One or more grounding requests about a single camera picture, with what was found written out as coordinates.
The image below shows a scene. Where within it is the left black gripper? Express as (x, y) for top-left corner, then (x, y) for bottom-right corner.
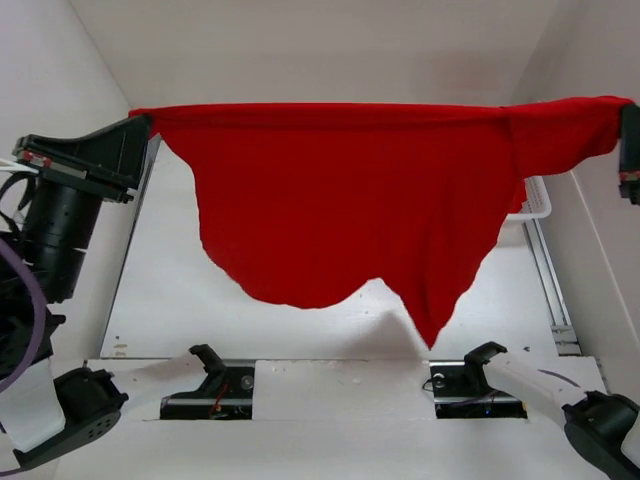
(13, 109), (155, 296)

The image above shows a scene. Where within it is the red t shirt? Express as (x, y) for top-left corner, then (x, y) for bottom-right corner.
(128, 94), (637, 351)

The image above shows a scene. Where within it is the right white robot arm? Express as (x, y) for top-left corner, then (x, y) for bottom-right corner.
(462, 96), (639, 479)

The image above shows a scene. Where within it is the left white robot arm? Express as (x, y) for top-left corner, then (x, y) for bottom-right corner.
(1, 115), (152, 471)

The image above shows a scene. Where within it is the red shirts pile in basket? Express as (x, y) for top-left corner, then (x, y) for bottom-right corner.
(509, 181), (527, 214)

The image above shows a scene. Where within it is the white plastic basket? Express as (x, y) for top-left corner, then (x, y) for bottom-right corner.
(506, 176), (552, 222)

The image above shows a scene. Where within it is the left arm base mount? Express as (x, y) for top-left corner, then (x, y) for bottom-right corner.
(159, 344), (256, 421)

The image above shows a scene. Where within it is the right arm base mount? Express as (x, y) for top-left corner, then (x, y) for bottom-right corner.
(422, 361), (528, 420)

